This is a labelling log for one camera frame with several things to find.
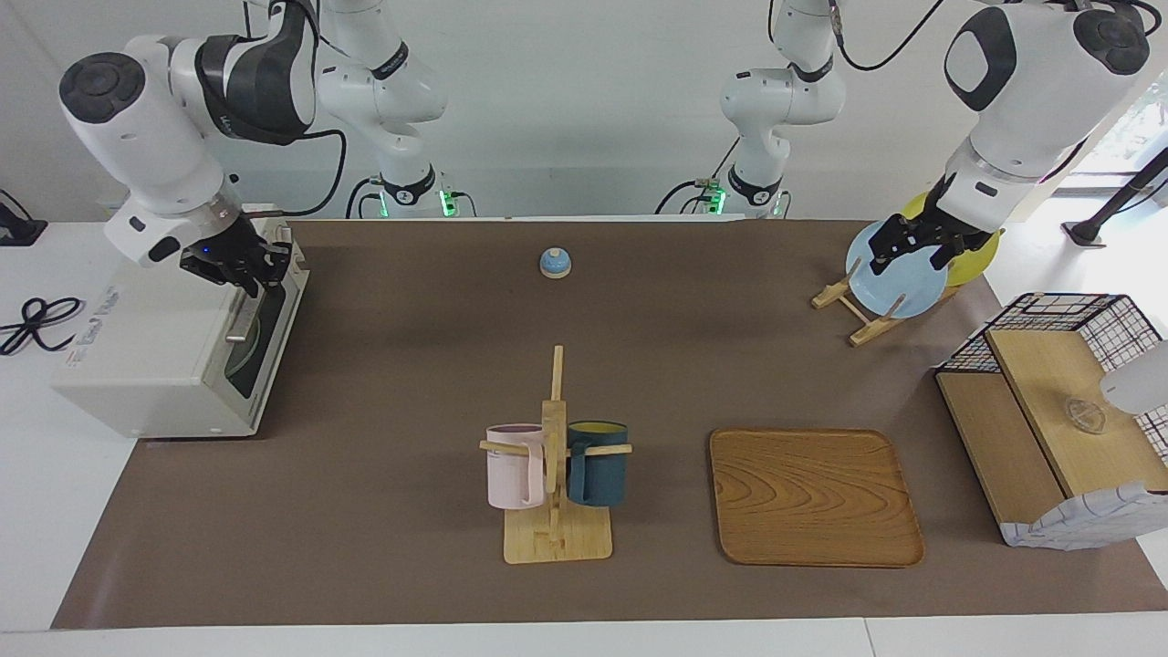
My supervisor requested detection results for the small clear glass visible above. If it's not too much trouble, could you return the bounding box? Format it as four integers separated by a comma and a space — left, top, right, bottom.
1063, 399, 1107, 434

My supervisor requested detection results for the cream toaster oven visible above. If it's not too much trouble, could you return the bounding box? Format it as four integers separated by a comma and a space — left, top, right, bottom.
53, 203, 309, 441

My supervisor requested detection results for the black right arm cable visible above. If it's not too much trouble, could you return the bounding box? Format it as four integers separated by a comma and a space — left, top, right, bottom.
224, 128, 349, 220

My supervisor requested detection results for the wooden shelf with wire basket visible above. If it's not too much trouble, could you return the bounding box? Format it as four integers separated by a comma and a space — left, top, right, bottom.
934, 293, 1168, 551

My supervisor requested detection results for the wooden plate rack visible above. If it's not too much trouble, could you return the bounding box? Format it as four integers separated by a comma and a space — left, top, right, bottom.
812, 255, 959, 348

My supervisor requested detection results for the yellow plate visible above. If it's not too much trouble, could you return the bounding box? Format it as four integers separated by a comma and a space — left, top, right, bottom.
901, 188, 1001, 287

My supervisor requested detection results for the wooden mug rack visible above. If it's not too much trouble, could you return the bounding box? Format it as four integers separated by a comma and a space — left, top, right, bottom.
479, 345, 633, 565

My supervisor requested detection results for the brown table mat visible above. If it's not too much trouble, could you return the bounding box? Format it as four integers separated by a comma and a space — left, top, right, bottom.
52, 219, 1168, 631

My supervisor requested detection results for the white rounded camera housing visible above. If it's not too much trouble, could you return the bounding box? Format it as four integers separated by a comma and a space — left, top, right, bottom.
1100, 342, 1168, 416

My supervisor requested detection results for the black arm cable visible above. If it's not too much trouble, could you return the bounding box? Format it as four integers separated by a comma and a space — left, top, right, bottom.
826, 0, 950, 73
224, 128, 349, 220

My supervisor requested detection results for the dark blue mug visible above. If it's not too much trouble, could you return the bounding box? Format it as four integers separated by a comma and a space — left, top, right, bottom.
566, 421, 629, 508

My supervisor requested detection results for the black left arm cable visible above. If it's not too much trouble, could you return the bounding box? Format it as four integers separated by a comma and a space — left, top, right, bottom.
826, 0, 950, 73

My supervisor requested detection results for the wooden serving tray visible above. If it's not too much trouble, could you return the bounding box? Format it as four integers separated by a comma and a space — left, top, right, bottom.
709, 428, 925, 568

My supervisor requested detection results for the coiled black cable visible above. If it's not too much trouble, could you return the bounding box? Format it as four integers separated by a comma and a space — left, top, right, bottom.
0, 297, 88, 357

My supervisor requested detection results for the glass toaster oven door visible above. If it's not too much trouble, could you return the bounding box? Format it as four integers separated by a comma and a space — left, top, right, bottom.
203, 239, 309, 437

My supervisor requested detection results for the black stand leg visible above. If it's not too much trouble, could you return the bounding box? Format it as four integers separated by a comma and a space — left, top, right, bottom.
1063, 146, 1168, 249

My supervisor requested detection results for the black desk mount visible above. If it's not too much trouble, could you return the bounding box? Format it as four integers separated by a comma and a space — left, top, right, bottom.
0, 190, 48, 247

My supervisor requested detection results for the pink mug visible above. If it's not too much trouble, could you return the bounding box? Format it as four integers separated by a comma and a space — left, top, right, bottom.
485, 424, 547, 510

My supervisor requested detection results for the light blue plate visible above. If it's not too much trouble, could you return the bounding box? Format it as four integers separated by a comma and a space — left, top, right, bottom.
845, 219, 950, 319

